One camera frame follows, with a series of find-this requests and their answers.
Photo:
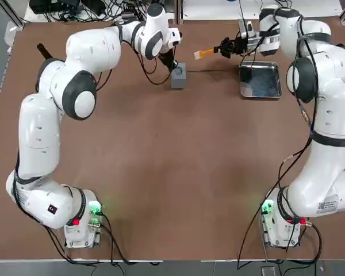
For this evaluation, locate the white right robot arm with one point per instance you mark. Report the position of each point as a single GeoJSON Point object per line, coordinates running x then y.
{"type": "Point", "coordinates": [333, 115]}

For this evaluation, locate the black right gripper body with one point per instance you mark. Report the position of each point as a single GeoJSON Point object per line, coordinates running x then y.
{"type": "Point", "coordinates": [240, 46]}

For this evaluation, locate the white panel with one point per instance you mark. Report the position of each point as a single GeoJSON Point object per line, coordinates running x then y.
{"type": "Point", "coordinates": [212, 8]}

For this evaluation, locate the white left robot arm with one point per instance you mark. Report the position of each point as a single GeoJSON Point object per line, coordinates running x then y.
{"type": "Point", "coordinates": [40, 138]}

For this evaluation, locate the shiny metal tray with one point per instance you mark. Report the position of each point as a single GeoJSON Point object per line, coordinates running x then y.
{"type": "Point", "coordinates": [261, 86]}

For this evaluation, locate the grey floor socket plate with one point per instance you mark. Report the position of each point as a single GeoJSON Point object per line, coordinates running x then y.
{"type": "Point", "coordinates": [268, 270]}

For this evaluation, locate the aluminium camera post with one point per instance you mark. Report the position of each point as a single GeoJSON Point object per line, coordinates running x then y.
{"type": "Point", "coordinates": [178, 11]}

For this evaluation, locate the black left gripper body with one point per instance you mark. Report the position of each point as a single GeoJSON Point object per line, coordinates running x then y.
{"type": "Point", "coordinates": [166, 56]}

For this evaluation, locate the brown glass bottle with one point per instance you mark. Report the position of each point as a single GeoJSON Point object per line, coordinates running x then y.
{"type": "Point", "coordinates": [43, 50]}

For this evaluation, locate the grey part base block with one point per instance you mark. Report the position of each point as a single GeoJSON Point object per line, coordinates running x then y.
{"type": "Point", "coordinates": [178, 82]}

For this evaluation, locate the black electronics box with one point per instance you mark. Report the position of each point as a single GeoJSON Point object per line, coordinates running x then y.
{"type": "Point", "coordinates": [60, 5]}

